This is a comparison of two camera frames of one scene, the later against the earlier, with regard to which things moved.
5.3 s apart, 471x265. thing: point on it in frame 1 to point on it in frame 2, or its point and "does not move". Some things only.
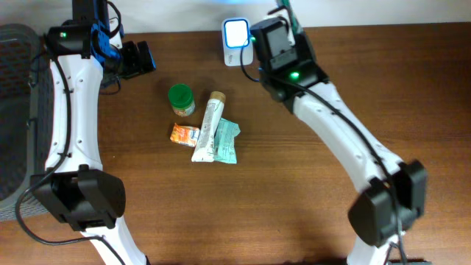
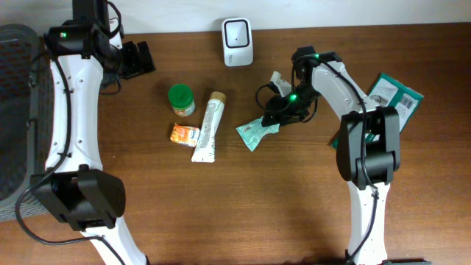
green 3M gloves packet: [296, 26] to [387, 92]
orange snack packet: [185, 135] does not move
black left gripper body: [143, 56] does not move
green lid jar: [181, 99] does not move
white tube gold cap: [204, 149] does not move
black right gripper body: [301, 45] to [301, 93]
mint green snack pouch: [224, 142] to [252, 133]
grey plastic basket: [26, 93] does not move
